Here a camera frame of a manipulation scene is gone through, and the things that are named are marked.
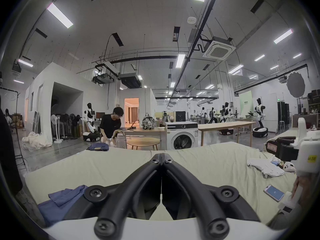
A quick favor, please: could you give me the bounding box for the pile of white cloth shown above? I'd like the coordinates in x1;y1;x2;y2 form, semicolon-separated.
21;131;53;150

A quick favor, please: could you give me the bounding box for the round wooden table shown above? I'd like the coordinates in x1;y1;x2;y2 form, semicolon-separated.
126;137;161;151

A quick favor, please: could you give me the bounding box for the group of standing fans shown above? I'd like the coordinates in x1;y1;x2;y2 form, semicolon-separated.
51;113;83;144

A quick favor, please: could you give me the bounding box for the white humanoid robot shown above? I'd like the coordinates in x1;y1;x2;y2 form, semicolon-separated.
82;102;101;142
252;97;270;138
219;102;235;136

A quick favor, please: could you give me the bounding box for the dark hanging garment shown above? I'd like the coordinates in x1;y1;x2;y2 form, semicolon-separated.
0;108;23;197

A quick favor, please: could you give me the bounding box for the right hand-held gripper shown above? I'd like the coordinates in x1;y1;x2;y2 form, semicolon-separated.
266;117;320;213

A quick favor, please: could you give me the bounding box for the bed with pale green sheet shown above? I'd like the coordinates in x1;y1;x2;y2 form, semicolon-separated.
25;141;300;231

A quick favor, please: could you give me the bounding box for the blue folded garment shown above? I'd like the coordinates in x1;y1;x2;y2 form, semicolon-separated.
87;143;110;152

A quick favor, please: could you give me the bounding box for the white washing machine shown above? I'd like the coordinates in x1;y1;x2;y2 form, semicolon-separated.
164;121;199;151

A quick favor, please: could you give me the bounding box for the green banner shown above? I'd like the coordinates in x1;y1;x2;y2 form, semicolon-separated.
239;91;253;121

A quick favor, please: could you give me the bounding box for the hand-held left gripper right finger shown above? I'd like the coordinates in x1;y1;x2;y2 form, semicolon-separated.
162;153;261;238

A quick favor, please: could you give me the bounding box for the grey round reflector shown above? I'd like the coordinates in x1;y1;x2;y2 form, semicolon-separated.
286;72;306;99

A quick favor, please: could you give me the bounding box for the long wooden table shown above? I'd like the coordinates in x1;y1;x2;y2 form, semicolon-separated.
198;121;257;147

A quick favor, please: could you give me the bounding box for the wooden desk with backpack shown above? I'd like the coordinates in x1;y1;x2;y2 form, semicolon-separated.
119;113;167;150

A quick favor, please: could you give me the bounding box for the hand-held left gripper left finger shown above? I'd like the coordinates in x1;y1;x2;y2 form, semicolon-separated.
64;153;163;238

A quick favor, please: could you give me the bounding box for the dark blue shirt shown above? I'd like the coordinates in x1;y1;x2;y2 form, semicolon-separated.
37;184;88;228

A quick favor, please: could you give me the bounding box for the person's right hand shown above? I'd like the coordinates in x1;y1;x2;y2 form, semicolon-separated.
292;175;320;209

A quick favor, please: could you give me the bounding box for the smartphone with lit screen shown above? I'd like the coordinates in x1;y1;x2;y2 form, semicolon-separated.
263;184;285;202

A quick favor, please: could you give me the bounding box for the black cabinet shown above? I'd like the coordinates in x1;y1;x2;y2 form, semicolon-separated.
276;100;290;132

